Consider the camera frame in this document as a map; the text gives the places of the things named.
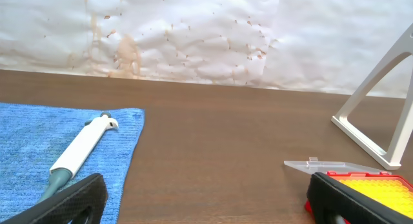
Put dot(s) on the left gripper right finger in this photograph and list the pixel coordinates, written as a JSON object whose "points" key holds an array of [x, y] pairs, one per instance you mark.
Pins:
{"points": [[342, 204]]}

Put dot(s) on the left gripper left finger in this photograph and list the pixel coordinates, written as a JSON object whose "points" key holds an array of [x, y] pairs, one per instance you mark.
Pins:
{"points": [[74, 201]]}

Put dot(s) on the white pipette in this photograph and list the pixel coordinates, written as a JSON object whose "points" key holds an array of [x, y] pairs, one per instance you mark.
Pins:
{"points": [[82, 145]]}

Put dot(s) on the red and yellow tip box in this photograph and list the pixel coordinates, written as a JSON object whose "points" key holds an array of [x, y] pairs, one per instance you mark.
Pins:
{"points": [[380, 188]]}

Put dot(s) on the white and blue stand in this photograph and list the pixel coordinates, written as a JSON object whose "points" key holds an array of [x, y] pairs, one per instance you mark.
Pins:
{"points": [[364, 140]]}

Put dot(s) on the blue cloth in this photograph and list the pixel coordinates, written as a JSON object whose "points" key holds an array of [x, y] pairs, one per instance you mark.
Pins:
{"points": [[29, 143]]}

